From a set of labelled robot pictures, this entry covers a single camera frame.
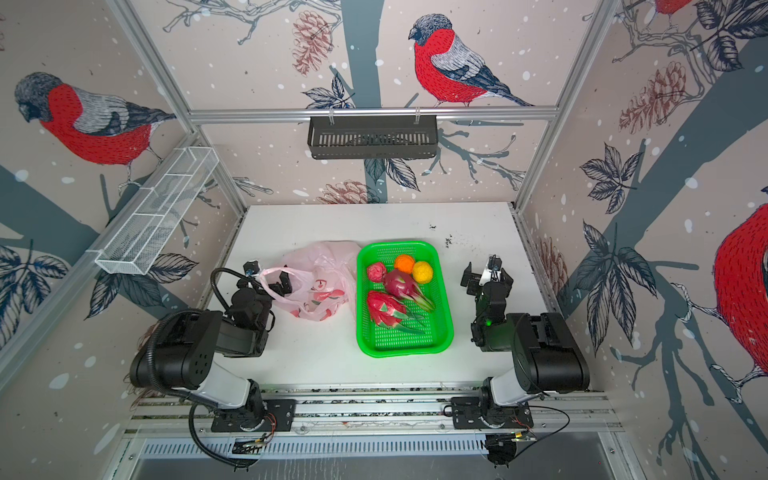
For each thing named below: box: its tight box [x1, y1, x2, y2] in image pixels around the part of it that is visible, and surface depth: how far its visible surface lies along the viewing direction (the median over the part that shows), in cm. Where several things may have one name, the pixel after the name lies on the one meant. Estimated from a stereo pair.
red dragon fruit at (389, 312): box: [367, 290, 426, 334], surface depth 86 cm
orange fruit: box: [394, 254, 415, 273], surface depth 97 cm
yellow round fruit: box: [413, 261, 433, 284], surface depth 93 cm
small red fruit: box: [368, 262, 386, 283], surface depth 97 cm
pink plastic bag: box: [259, 240, 362, 322], surface depth 93 cm
